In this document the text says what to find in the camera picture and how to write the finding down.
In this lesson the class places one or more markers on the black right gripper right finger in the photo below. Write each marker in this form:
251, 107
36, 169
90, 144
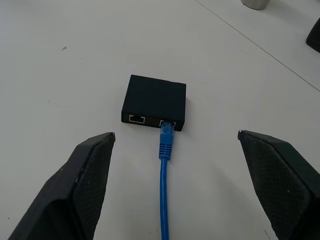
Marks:
282, 185

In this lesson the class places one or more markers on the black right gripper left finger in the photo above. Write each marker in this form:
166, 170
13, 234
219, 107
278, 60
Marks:
75, 190

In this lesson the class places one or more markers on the black network switch box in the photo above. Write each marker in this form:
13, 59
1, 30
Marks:
155, 100

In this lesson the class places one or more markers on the black rounded object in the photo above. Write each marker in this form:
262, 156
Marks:
314, 37

